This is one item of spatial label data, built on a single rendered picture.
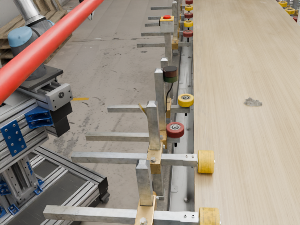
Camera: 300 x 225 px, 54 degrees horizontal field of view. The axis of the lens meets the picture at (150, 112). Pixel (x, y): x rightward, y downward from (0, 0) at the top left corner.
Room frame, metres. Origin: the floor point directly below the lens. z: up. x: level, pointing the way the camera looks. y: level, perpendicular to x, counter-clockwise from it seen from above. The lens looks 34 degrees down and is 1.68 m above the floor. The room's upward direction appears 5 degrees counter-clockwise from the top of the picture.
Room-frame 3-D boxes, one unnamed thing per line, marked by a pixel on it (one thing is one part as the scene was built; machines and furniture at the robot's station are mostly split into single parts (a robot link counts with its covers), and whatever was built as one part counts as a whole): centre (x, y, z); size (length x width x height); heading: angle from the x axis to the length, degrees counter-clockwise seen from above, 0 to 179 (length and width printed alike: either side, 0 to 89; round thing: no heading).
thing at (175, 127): (1.04, -0.10, 0.85); 0.08 x 0.08 x 0.11
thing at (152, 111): (0.84, -0.01, 0.93); 0.04 x 0.04 x 0.48; 80
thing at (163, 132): (1.07, -0.05, 0.85); 0.14 x 0.06 x 0.05; 170
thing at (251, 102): (1.18, -0.49, 0.91); 0.09 x 0.07 x 0.02; 48
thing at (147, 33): (2.54, -0.20, 0.81); 0.44 x 0.03 x 0.04; 80
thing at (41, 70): (1.43, 0.59, 1.09); 0.15 x 0.15 x 0.10
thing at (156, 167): (0.82, -0.01, 0.95); 0.14 x 0.06 x 0.05; 170
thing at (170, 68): (1.08, -0.10, 1.06); 0.06 x 0.06 x 0.22; 80
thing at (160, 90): (1.09, -0.05, 0.93); 0.04 x 0.04 x 0.48; 80
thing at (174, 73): (1.08, -0.10, 1.16); 0.06 x 0.06 x 0.02
